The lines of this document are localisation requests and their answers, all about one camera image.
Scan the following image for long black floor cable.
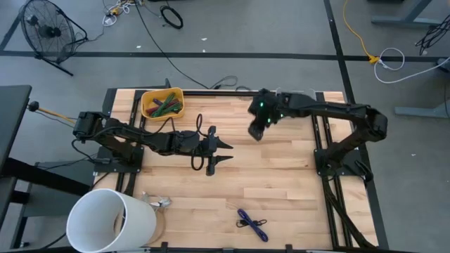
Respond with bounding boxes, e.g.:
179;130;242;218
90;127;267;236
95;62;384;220
133;0;212;91

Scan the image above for white power strip cords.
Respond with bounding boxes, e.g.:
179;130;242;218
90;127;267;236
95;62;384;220
101;0;145;27

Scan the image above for maroon braided USB cable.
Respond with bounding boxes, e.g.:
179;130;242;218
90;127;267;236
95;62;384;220
146;99;180;115

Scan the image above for round wooden lamp base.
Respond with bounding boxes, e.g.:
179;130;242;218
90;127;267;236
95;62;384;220
147;209;167;246

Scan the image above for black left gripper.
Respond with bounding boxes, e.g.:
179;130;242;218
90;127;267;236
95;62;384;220
198;125;235;177

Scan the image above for black floor fan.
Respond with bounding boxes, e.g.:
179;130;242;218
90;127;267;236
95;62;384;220
19;0;89;77

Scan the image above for black braided cable sleeve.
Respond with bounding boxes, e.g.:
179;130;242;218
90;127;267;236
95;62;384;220
321;175;375;250

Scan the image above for white lamp shade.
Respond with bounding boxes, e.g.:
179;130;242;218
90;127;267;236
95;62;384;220
65;188;158;253

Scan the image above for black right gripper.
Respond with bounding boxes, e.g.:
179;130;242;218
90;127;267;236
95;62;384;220
247;88;282;142

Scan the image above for yellow plastic bin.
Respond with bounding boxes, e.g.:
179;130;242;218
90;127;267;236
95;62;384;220
140;86;186;122

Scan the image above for coiled black floor cable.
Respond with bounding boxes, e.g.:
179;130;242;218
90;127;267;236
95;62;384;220
160;5;184;30

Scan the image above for bundled white lamp cord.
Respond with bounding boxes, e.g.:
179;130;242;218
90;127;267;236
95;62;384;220
142;191;173;211

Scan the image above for white floor cable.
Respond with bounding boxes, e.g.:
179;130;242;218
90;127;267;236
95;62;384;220
373;47;450;84

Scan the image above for black aluminium table frame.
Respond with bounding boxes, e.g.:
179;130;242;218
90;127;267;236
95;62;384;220
93;87;391;253

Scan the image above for grey-legged desk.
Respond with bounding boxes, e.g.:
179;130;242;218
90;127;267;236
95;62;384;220
393;101;450;119
371;0;450;29

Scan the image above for thin black USB cable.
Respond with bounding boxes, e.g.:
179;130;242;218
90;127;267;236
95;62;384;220
236;219;268;228

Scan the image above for pale grey plastic bin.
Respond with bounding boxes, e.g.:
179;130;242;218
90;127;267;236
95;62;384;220
275;86;319;98

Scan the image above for yellow extension cord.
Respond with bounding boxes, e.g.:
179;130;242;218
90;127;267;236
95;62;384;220
342;0;380;65

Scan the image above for black low desk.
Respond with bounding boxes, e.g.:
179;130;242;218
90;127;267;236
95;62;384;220
0;157;96;250

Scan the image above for black knob on yellow rod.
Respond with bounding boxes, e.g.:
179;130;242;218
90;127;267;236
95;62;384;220
27;100;77;124

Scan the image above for grey looped cable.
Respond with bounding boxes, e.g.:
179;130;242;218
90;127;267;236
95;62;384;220
209;74;239;91

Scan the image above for black cable bundle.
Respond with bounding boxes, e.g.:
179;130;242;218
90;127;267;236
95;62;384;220
414;13;450;56

